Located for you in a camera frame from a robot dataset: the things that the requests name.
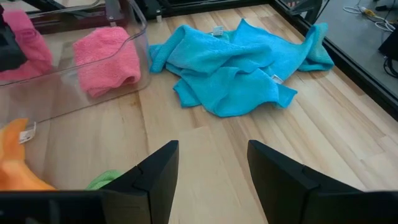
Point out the green microfiber towel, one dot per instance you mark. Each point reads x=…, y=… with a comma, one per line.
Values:
x=104, y=179

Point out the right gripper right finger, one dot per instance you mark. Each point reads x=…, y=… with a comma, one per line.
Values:
x=311, y=207

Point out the black box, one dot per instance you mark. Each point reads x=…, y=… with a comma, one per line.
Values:
x=390, y=43

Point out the clear plastic bin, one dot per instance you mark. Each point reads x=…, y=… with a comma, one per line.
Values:
x=62, y=99

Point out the orange microfiber towel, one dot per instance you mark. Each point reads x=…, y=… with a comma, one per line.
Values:
x=15, y=168

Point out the pink microfiber towel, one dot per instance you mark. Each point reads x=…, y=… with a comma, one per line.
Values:
x=34, y=46
x=105, y=62

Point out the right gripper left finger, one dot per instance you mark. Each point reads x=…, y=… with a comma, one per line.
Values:
x=93, y=207

